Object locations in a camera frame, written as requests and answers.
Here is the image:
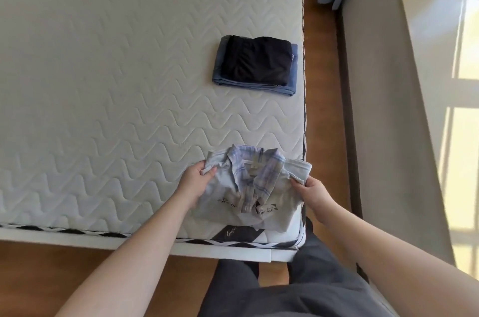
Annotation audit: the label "person's right hand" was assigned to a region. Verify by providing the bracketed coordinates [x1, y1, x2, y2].
[290, 176, 339, 224]

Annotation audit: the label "person's left hand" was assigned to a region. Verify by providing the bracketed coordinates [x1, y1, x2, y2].
[175, 160, 217, 211]

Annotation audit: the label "light blue shirt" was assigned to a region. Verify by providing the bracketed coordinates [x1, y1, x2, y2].
[193, 144, 313, 234]

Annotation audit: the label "person's left forearm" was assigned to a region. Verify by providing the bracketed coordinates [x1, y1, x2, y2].
[54, 193, 191, 317]

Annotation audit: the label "person's right forearm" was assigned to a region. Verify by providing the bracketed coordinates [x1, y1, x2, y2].
[321, 205, 479, 317]

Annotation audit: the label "white quilted mattress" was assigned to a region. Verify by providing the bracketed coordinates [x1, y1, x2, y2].
[0, 0, 309, 250]

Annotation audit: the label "person's grey trousers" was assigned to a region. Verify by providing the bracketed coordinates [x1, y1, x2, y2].
[197, 217, 388, 317]

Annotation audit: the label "blue folded jeans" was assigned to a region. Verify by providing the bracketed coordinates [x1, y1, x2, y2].
[212, 36, 299, 97]

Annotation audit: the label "black folded garment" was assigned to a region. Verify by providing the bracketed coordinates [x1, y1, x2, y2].
[221, 35, 294, 87]

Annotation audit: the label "white bed frame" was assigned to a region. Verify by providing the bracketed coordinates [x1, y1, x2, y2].
[0, 232, 307, 263]

